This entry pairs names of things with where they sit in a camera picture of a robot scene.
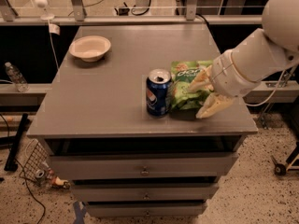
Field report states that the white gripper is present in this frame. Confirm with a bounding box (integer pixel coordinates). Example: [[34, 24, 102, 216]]
[[187, 49, 260, 119]]

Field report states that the green rice chip bag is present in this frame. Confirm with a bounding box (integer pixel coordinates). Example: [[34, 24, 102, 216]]
[[170, 61, 213, 112]]

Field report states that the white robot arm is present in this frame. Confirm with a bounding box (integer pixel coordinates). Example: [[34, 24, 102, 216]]
[[188, 0, 299, 119]]

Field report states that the blue pepsi can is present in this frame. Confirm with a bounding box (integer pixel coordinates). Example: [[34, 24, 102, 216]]
[[146, 69, 172, 117]]

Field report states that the small caster wheel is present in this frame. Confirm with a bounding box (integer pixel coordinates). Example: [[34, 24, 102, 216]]
[[271, 156, 287, 176]]

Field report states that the grey drawer cabinet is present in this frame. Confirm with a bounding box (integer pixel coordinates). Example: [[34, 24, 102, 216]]
[[28, 23, 257, 217]]

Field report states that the white paper bowl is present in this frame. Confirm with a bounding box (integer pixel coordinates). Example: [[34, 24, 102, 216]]
[[69, 35, 111, 63]]

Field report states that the white round lamp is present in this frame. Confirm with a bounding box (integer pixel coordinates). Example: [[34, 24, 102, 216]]
[[34, 0, 54, 21]]

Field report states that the clear plastic water bottle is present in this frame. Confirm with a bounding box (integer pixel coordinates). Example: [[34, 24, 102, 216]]
[[5, 62, 29, 92]]

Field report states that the black stand leg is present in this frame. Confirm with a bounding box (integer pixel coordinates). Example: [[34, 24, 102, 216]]
[[4, 114, 28, 172]]

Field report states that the wire basket on floor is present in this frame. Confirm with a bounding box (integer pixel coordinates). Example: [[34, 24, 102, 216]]
[[23, 143, 50, 185]]

